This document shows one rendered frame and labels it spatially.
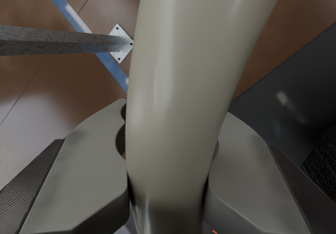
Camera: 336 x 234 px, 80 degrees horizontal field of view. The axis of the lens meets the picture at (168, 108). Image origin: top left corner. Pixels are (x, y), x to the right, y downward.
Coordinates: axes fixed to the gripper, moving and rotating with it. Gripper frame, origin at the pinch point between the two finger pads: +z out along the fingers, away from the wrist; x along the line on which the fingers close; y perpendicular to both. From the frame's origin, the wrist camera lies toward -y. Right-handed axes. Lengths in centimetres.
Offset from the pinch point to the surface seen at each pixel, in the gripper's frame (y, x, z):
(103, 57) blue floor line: 39, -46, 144
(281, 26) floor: 8, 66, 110
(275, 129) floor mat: 66, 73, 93
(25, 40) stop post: 12, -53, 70
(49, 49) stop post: 18, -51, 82
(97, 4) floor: 3, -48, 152
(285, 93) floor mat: 43, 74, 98
